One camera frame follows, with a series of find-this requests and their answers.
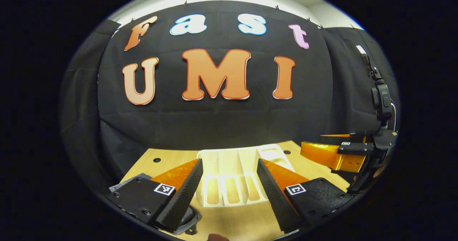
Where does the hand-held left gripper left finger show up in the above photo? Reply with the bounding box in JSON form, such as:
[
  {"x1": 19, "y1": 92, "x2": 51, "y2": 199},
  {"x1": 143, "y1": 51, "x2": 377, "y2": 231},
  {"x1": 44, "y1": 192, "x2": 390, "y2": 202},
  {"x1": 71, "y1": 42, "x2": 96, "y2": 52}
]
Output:
[{"x1": 107, "y1": 158, "x2": 204, "y2": 234}]

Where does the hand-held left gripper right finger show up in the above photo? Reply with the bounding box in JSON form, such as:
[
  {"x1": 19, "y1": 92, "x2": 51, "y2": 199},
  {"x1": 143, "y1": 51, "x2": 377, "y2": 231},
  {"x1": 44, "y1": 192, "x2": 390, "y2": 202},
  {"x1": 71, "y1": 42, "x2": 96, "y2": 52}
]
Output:
[{"x1": 256, "y1": 158, "x2": 354, "y2": 234}]

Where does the grey schoolbag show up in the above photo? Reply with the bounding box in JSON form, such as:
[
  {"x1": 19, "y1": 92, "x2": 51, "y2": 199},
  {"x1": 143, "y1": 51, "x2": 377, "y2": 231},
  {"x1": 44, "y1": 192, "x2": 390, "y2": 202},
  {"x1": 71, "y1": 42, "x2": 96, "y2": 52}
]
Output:
[{"x1": 109, "y1": 173, "x2": 203, "y2": 236}]

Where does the white bookshelf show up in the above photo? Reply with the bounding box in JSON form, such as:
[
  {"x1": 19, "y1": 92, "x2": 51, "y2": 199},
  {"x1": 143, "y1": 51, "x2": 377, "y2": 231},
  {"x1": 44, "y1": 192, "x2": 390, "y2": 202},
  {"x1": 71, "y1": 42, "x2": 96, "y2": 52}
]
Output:
[{"x1": 195, "y1": 144, "x2": 296, "y2": 208}]

